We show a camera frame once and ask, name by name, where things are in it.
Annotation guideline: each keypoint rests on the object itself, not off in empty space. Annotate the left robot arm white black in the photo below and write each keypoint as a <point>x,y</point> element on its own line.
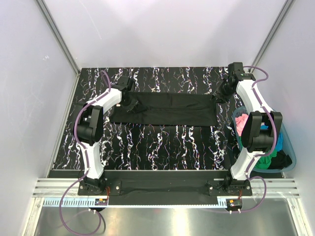
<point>88,128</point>

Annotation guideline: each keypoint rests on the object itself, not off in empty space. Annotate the right aluminium frame post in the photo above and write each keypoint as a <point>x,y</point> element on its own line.
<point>273,31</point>

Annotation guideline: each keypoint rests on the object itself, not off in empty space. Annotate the aluminium rail profile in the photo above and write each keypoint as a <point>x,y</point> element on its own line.
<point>273,188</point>

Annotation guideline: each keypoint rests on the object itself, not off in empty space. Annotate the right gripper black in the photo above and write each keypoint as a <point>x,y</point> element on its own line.
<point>220,93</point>

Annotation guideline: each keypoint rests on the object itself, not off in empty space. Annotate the pink t shirt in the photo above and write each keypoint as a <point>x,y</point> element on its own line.
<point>240,123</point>

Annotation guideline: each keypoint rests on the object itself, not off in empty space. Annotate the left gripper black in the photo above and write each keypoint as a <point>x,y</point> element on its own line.
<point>129,103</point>

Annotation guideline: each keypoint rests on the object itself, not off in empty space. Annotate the black t shirt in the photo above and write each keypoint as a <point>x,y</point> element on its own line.
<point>280,161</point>
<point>161,108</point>

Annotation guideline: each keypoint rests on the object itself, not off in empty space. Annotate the black t shirt in basket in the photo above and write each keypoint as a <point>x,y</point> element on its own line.
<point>280,161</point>

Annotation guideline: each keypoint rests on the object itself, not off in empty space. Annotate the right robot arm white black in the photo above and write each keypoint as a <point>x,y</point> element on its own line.
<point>260,134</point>

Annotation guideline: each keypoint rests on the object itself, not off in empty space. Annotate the left aluminium frame post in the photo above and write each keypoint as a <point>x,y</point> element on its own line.
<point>57,35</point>

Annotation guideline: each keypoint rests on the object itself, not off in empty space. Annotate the blue t shirt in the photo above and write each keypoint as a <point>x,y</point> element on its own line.
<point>279,145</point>

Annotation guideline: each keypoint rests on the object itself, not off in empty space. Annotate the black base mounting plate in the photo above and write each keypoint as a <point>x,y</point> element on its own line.
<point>164,199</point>

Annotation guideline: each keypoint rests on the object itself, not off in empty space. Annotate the green t shirt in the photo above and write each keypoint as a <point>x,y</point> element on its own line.
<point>264,162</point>

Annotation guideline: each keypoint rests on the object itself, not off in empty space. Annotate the aluminium frame post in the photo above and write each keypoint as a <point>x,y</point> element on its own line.
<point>57,35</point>
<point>273,31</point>

